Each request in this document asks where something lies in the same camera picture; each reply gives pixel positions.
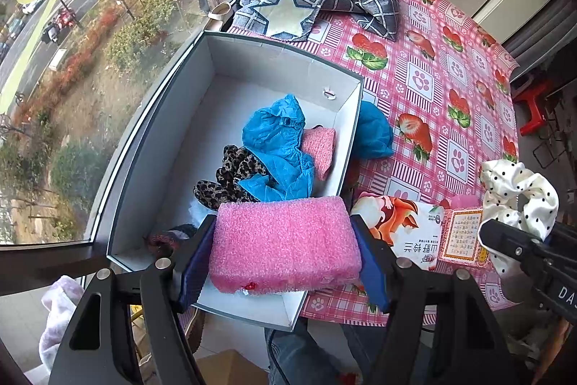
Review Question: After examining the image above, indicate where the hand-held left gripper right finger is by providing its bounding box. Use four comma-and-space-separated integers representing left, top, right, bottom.
351, 214, 530, 385

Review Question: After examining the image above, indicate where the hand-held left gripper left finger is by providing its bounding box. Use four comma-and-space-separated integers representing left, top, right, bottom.
49, 214, 218, 385

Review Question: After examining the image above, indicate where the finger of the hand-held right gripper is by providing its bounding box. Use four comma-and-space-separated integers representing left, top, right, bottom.
478, 218, 542, 275

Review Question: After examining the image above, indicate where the white polka dot scrunchie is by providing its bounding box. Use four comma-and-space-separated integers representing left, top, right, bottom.
480, 159, 560, 277

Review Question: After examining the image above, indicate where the large pink foam block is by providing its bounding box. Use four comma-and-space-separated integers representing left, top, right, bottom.
208, 196, 362, 296

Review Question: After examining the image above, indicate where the leopard print scrunchie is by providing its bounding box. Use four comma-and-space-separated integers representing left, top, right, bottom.
194, 144, 271, 212

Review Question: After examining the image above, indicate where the pink knitted sock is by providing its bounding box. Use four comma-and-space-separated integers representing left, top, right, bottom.
300, 126, 337, 181

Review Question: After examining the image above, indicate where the blue disposable cap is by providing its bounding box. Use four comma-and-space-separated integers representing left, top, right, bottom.
237, 94, 315, 203
354, 101, 396, 161

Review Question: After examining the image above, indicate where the cardboard storage box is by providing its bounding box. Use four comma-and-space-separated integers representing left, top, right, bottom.
107, 31, 365, 332

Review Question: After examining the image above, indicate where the yellow card with red border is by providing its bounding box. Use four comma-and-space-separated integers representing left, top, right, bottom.
438, 208, 488, 265

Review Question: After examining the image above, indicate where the flower printed packet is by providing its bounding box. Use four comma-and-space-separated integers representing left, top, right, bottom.
351, 192, 445, 274

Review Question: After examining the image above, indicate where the brown cardboard box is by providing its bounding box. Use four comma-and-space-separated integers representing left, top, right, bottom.
196, 349, 271, 385

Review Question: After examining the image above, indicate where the person's jeans leg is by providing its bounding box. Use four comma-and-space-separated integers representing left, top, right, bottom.
265, 319, 376, 385

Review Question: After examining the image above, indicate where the red plastic stool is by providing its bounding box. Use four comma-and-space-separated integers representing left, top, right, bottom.
513, 78, 556, 137

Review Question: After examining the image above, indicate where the pale fluffy cloth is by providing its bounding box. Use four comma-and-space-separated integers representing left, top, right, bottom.
40, 275, 86, 373

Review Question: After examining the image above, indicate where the pink strawberry printed tablecloth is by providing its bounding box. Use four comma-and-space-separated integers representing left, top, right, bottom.
225, 0, 521, 323

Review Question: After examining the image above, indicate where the beige shoe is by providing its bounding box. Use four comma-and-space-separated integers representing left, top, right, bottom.
205, 3, 234, 23

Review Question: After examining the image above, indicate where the denim cloth with star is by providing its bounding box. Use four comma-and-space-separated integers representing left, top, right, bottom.
232, 0, 332, 40

